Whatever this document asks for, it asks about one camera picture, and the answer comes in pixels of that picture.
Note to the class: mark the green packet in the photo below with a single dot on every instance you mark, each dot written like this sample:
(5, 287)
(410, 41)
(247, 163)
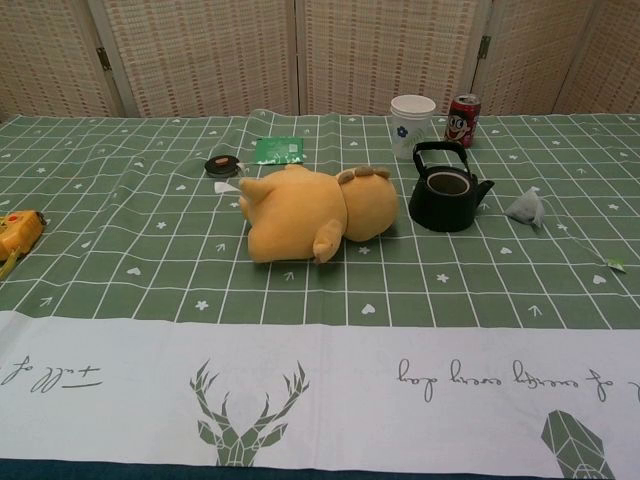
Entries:
(280, 151)

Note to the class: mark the black teapot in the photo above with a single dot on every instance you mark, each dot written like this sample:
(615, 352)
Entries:
(440, 212)

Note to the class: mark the small black round disc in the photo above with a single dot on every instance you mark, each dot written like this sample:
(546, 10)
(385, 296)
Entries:
(220, 166)

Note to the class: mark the yellow plush toy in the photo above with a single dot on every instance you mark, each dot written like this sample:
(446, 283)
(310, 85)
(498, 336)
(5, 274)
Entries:
(300, 215)

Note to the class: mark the white paper cup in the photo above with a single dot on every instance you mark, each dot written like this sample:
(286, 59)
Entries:
(411, 132)

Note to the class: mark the green checked tablecloth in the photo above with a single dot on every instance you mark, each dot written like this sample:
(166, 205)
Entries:
(150, 250)

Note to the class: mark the red drink can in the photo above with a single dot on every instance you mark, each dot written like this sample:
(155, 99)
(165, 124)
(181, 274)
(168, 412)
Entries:
(462, 125)

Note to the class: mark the woven folding screen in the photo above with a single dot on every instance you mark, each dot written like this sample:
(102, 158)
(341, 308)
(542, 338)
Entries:
(200, 50)

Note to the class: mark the yellow tape measure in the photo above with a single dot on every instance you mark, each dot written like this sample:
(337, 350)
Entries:
(20, 227)

